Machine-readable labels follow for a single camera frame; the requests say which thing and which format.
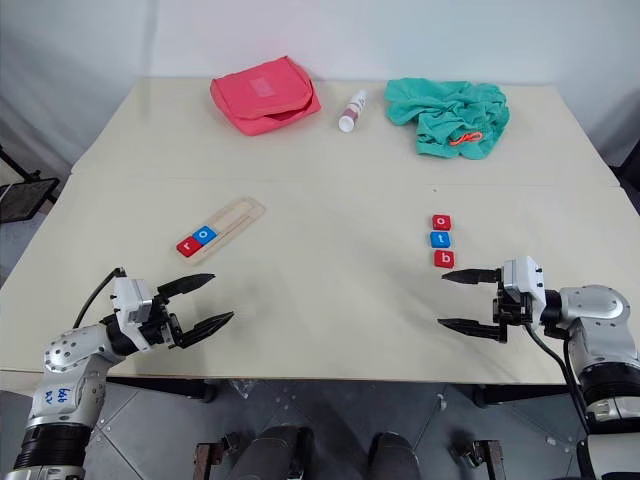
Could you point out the red letter tile o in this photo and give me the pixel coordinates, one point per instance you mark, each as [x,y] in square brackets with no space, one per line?
[442,222]

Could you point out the red letter tile r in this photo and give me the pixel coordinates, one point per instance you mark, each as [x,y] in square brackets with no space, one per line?
[188,246]

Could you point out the red letter tile b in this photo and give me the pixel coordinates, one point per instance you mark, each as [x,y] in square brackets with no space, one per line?
[444,258]

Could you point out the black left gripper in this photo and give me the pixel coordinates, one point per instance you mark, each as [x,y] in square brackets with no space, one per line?
[162,325]

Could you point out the rusty brown metal bracket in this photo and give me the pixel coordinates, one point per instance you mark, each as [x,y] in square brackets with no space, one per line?
[205,460]
[491,460]

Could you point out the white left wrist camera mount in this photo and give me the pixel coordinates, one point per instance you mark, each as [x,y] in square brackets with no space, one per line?
[131,299]

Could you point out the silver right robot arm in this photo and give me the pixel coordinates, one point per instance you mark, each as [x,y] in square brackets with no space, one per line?
[600,310]

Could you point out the blue letter tile o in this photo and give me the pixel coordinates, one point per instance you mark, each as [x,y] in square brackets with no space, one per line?
[204,235]

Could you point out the small white plastic bottle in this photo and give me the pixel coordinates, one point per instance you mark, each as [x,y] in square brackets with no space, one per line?
[351,112]

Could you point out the black mesh metal stand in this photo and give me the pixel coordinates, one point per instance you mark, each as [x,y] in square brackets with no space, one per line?
[25,200]

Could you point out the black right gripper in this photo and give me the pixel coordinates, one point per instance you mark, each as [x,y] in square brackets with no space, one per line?
[512,310]

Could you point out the coral pink fabric pouch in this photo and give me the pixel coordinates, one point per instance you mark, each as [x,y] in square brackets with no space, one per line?
[260,97]

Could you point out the black table base bar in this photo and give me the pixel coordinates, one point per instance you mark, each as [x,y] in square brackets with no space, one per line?
[160,387]
[520,394]

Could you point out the blue letter tile t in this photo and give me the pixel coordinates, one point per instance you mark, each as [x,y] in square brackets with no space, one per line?
[440,239]

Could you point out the wooden letter tray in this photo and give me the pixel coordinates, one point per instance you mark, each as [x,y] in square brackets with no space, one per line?
[235,217]

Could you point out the crumpled green cloth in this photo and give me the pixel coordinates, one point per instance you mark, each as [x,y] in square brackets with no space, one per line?
[450,107]

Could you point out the dark rounded shape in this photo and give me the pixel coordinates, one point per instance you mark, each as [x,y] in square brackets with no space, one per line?
[394,457]
[272,452]

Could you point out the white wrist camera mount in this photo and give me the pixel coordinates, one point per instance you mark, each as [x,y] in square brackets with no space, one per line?
[520,272]
[131,299]

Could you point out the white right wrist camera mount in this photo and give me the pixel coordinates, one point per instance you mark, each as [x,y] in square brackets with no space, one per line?
[520,272]

